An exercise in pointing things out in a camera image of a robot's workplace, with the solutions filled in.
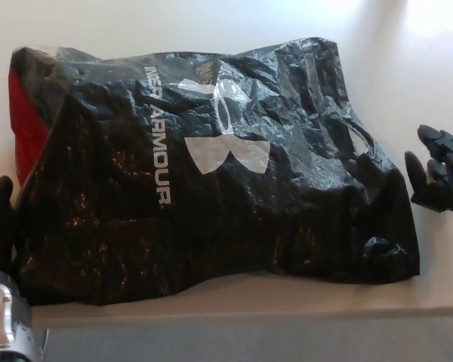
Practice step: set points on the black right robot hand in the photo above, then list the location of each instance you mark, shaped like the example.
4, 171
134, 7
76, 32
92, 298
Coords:
451, 184

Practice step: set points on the black Under Armour plastic bag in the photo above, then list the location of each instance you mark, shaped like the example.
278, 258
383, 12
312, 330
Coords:
226, 211

